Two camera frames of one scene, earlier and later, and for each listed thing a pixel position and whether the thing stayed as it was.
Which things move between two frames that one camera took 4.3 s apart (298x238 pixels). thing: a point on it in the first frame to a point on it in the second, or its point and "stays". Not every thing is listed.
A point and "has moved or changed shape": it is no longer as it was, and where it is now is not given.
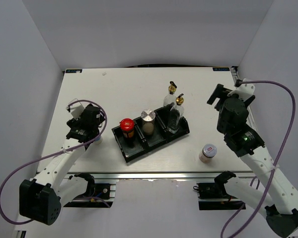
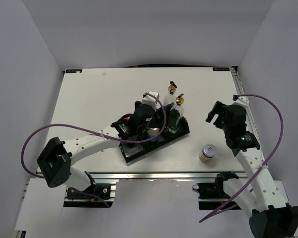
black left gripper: [73, 123] to [157, 122]
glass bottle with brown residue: [170, 97] stays
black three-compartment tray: [133, 147] stays
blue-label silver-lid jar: [99, 141] has moved or changed shape
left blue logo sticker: [73, 71] stays
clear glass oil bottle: [177, 112] stays
